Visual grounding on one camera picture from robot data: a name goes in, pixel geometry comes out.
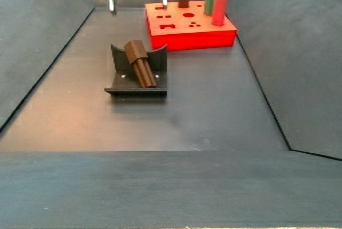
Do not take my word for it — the brown three prong object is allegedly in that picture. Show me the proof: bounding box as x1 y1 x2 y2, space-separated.
124 40 156 88

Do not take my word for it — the red peg board block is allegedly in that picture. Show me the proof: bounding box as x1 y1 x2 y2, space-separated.
145 1 236 51

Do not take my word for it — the black curved fixture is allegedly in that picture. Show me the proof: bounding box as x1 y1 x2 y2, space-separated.
104 40 167 97

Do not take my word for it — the red hexagonal peg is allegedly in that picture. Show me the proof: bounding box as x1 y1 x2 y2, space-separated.
211 0 228 26

